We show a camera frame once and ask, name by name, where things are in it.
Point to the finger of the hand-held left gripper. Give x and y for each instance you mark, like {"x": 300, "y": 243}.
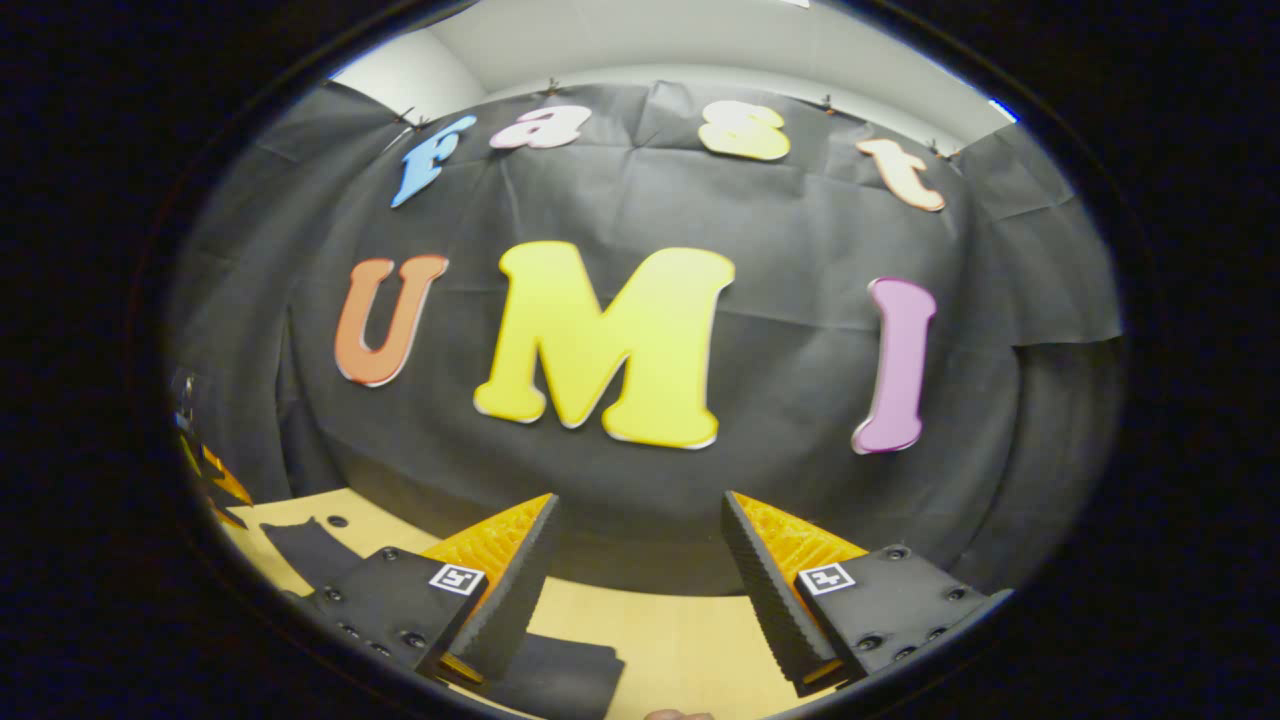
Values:
{"x": 228, "y": 516}
{"x": 215, "y": 468}

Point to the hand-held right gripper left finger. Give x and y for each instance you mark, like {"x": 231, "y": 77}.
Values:
{"x": 512, "y": 600}

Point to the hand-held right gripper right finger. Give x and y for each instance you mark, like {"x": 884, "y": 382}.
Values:
{"x": 770, "y": 600}

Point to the dark grey jeans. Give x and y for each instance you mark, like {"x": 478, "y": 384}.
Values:
{"x": 560, "y": 680}

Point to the black backdrop cloth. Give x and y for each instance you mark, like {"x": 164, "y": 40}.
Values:
{"x": 800, "y": 260}

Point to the row of black cloth clips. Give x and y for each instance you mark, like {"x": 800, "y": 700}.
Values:
{"x": 550, "y": 88}

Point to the ceiling light panel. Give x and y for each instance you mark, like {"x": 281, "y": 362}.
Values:
{"x": 1003, "y": 110}

